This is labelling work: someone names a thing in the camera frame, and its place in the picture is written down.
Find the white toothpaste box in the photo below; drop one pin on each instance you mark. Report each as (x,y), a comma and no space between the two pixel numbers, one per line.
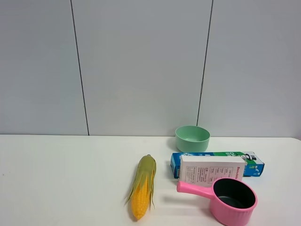
(204,170)

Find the green plastic bowl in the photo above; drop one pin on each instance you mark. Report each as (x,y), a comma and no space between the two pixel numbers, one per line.
(190,139)

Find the yellow toy corn cob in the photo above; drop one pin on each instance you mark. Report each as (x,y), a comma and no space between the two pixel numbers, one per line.
(141,192)

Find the blue green toothpaste box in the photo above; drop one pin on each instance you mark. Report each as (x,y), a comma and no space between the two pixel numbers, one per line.
(254,166)

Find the pink saucepan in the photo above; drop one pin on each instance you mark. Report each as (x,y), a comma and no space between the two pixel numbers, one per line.
(231,201)

